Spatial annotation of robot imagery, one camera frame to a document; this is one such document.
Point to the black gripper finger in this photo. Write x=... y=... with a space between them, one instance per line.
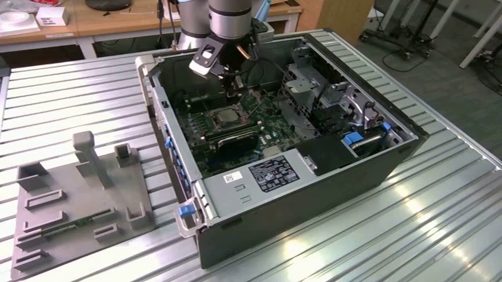
x=234 y=86

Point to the metal locking lever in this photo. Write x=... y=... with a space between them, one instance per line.
x=257 y=108

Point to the silver CPU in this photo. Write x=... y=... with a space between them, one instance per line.
x=227 y=116

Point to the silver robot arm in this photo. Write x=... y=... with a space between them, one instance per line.
x=229 y=26

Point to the CPU socket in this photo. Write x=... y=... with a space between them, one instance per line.
x=247 y=119

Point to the blue slot clip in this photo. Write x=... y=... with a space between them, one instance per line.
x=167 y=142

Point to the green motherboard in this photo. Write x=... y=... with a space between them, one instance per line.
x=274 y=123

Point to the metal drive cage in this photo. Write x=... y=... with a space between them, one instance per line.
x=302 y=85

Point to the wooden cabinet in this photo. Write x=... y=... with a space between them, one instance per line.
x=341 y=17

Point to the black drive bay shroud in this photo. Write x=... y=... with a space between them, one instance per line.
x=322 y=155

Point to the wooden desk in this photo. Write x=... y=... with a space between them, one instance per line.
x=118 y=23

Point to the black round object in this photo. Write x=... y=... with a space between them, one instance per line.
x=107 y=3

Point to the gray power supply unit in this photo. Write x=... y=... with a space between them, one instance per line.
x=235 y=199

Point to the small blue clip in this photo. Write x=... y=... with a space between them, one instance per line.
x=386 y=127

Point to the blue case latch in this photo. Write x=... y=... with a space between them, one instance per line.
x=186 y=211

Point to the black wheeled stand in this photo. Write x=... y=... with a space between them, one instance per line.
x=414 y=41

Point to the black PC case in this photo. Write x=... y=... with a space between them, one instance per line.
x=294 y=223

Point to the white cardboard box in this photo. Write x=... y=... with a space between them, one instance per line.
x=52 y=14

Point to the red packet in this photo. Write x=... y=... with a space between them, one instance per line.
x=47 y=2

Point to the gray parts rack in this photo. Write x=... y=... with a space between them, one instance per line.
x=78 y=199

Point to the white plastic bowl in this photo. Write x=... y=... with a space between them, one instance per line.
x=15 y=20

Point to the white table leg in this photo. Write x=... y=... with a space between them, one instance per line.
x=470 y=57

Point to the green RAM stick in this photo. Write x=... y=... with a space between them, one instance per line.
x=67 y=227

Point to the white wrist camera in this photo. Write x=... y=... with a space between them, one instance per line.
x=202 y=66

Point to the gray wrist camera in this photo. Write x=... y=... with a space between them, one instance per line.
x=266 y=30

